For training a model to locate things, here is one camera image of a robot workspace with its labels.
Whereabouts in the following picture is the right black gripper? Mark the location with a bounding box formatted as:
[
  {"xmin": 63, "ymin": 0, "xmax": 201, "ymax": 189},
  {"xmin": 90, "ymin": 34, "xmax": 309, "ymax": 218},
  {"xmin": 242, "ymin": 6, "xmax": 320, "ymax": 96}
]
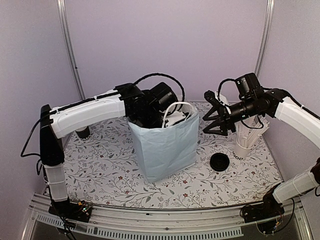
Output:
[{"xmin": 203, "ymin": 96, "xmax": 258, "ymax": 136}]

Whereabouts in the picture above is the white paper bag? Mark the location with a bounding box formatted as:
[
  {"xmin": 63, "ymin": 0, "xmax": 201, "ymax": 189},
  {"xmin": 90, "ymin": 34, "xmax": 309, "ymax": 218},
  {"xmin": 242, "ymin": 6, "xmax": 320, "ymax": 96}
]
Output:
[{"xmin": 127, "ymin": 101, "xmax": 200, "ymax": 183}]

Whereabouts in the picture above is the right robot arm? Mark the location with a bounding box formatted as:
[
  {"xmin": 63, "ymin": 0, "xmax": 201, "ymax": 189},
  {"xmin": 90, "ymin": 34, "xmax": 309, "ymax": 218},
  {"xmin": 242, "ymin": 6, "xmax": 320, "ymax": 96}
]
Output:
[{"xmin": 202, "ymin": 72, "xmax": 320, "ymax": 218}]

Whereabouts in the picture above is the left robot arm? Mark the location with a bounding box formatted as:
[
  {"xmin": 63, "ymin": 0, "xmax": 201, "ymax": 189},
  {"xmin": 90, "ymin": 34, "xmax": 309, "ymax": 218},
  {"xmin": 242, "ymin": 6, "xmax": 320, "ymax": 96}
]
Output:
[{"xmin": 38, "ymin": 82, "xmax": 178, "ymax": 217}]

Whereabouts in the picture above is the white cup holding straws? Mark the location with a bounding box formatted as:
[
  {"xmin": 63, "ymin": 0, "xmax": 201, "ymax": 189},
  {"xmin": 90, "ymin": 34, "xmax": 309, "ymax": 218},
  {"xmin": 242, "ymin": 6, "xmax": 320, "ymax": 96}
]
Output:
[{"xmin": 233, "ymin": 140, "xmax": 252, "ymax": 161}]

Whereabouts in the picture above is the stack of black lids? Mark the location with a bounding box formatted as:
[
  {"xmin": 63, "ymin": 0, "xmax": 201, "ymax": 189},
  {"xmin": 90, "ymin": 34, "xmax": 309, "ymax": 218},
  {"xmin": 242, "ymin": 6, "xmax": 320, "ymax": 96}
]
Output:
[{"xmin": 209, "ymin": 152, "xmax": 230, "ymax": 172}]

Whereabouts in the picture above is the floral table mat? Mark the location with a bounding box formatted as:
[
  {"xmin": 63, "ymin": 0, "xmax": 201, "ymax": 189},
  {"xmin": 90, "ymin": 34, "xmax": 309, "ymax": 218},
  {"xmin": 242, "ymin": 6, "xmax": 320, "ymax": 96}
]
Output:
[{"xmin": 49, "ymin": 101, "xmax": 283, "ymax": 210}]

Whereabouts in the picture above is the stack of black cups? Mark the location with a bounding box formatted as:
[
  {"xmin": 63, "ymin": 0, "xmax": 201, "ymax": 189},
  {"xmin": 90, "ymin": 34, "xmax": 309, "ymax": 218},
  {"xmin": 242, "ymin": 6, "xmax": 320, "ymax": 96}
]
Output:
[{"xmin": 75, "ymin": 126, "xmax": 91, "ymax": 140}]

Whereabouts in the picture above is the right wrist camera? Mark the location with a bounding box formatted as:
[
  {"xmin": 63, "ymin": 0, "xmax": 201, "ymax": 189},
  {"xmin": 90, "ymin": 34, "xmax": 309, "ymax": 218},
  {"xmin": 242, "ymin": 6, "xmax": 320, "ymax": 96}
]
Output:
[{"xmin": 204, "ymin": 90, "xmax": 229, "ymax": 110}]

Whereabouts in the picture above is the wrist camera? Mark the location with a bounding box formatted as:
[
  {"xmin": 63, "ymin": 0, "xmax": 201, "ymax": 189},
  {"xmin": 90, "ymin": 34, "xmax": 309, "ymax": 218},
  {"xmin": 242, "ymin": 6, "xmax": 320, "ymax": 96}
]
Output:
[
  {"xmin": 163, "ymin": 111, "xmax": 190, "ymax": 128},
  {"xmin": 204, "ymin": 90, "xmax": 229, "ymax": 110}
]

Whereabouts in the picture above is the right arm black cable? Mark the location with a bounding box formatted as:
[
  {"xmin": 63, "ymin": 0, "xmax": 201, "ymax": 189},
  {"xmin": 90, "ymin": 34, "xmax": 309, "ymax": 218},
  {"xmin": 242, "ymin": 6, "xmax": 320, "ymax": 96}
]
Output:
[{"xmin": 216, "ymin": 78, "xmax": 238, "ymax": 98}]

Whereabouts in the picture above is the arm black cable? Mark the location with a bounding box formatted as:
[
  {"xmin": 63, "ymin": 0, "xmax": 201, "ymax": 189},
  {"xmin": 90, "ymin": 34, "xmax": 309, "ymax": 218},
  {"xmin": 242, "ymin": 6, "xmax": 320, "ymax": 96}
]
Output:
[
  {"xmin": 216, "ymin": 78, "xmax": 238, "ymax": 98},
  {"xmin": 131, "ymin": 72, "xmax": 186, "ymax": 103}
]

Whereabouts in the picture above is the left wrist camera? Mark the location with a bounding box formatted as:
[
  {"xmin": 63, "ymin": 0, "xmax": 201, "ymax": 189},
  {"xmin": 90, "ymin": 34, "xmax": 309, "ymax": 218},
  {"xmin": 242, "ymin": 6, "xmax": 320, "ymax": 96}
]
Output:
[{"xmin": 163, "ymin": 111, "xmax": 190, "ymax": 128}]

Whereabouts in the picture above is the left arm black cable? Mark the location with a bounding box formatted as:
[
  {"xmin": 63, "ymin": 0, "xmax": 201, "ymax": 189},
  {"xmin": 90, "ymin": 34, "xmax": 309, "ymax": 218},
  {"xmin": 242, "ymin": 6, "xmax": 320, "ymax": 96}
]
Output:
[{"xmin": 131, "ymin": 72, "xmax": 186, "ymax": 103}]

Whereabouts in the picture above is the front aluminium rail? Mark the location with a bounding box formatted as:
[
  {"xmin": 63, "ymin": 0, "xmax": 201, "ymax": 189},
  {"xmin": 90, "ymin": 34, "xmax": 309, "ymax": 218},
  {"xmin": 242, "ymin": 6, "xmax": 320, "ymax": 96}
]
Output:
[{"xmin": 21, "ymin": 194, "xmax": 313, "ymax": 240}]

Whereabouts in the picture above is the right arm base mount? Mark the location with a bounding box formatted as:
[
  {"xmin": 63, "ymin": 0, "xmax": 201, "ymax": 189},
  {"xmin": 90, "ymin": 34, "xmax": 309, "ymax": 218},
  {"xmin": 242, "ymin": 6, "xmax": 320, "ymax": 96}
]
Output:
[{"xmin": 239, "ymin": 200, "xmax": 285, "ymax": 235}]

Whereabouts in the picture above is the right aluminium frame post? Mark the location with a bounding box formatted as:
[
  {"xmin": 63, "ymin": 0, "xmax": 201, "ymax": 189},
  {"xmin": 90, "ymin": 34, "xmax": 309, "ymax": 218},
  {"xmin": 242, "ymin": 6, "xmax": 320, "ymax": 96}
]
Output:
[{"xmin": 254, "ymin": 0, "xmax": 275, "ymax": 77}]

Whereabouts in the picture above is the aluminium frame post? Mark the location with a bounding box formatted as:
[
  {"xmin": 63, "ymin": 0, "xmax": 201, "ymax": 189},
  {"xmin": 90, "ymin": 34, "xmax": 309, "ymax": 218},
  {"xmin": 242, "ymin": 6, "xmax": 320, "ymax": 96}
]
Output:
[
  {"xmin": 56, "ymin": 0, "xmax": 86, "ymax": 100},
  {"xmin": 254, "ymin": 0, "xmax": 275, "ymax": 77}
]

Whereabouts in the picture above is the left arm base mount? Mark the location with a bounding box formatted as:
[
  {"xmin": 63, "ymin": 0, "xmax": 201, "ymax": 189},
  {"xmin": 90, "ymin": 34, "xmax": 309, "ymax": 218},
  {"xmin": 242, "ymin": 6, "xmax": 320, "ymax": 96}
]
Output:
[{"xmin": 48, "ymin": 198, "xmax": 93, "ymax": 223}]

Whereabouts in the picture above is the left aluminium frame post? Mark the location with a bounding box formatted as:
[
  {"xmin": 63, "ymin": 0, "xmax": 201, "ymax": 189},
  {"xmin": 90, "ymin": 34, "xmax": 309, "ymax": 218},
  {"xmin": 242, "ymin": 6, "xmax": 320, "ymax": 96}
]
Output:
[{"xmin": 56, "ymin": 0, "xmax": 86, "ymax": 100}]

